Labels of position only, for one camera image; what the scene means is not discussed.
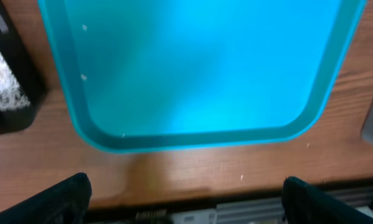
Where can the teal serving tray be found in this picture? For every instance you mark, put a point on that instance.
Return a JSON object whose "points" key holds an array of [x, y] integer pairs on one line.
{"points": [[152, 75]]}

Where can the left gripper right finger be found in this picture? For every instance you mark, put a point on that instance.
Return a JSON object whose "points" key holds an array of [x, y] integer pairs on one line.
{"points": [[306, 204]]}

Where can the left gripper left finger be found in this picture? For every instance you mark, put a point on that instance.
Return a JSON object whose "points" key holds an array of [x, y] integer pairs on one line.
{"points": [[64, 202]]}

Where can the white rice pile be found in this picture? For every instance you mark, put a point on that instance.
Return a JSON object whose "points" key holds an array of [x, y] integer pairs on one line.
{"points": [[11, 97]]}

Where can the black plastic tray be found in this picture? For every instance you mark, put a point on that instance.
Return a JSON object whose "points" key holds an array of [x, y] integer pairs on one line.
{"points": [[22, 89]]}

